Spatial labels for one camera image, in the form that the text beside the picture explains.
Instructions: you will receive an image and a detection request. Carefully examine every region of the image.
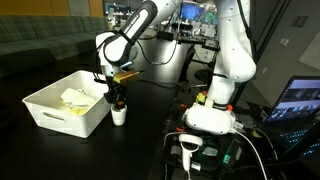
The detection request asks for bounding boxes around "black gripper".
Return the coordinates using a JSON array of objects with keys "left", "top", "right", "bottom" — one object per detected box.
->
[{"left": 103, "top": 75, "right": 130, "bottom": 106}]

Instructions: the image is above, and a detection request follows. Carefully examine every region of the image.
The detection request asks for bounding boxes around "white towel cloth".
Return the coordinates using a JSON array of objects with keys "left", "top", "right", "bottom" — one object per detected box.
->
[{"left": 59, "top": 87, "right": 101, "bottom": 108}]

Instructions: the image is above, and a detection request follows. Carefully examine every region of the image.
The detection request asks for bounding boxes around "yellow cloth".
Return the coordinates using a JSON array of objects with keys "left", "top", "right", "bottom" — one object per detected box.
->
[{"left": 60, "top": 105, "right": 90, "bottom": 116}]

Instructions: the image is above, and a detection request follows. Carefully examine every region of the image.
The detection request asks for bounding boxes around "white plastic storage box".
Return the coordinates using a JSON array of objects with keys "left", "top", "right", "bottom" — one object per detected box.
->
[{"left": 21, "top": 69, "right": 114, "bottom": 139}]

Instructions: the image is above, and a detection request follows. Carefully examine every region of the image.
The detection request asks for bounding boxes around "white mug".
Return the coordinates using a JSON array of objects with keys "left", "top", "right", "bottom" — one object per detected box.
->
[{"left": 110, "top": 104, "right": 129, "bottom": 127}]

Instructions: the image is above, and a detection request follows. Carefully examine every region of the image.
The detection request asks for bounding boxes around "yellow green small object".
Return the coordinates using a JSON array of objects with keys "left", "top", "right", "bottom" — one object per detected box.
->
[{"left": 195, "top": 92, "right": 208, "bottom": 105}]

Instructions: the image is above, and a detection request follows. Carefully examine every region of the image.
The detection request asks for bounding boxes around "white VR controller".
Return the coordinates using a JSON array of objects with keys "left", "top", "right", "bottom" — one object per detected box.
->
[{"left": 178, "top": 133, "right": 204, "bottom": 173}]

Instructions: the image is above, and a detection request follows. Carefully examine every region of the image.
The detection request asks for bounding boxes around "green plaid sofa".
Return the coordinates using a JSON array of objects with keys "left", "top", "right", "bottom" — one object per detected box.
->
[{"left": 0, "top": 15, "right": 111, "bottom": 64}]

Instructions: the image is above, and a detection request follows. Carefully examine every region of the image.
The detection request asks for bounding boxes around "open laptop computer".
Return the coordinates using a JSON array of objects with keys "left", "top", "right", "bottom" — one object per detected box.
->
[{"left": 263, "top": 75, "right": 320, "bottom": 161}]

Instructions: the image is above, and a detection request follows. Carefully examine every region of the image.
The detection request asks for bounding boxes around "wrist mounted camera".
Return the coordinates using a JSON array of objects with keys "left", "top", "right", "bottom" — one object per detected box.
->
[{"left": 113, "top": 69, "right": 142, "bottom": 85}]

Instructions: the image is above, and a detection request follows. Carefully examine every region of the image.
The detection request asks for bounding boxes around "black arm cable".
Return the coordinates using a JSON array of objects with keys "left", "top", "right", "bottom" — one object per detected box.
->
[{"left": 135, "top": 33, "right": 180, "bottom": 66}]

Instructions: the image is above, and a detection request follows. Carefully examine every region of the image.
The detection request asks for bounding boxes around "white cable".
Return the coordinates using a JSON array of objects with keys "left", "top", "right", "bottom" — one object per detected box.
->
[{"left": 233, "top": 129, "right": 270, "bottom": 180}]

